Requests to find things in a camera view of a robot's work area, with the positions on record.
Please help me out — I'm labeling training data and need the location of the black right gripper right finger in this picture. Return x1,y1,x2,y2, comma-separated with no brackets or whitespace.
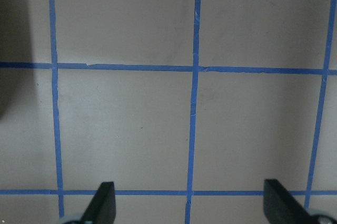
264,179,325,224

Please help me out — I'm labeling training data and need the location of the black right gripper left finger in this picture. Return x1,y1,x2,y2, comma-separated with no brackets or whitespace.
80,182,116,224

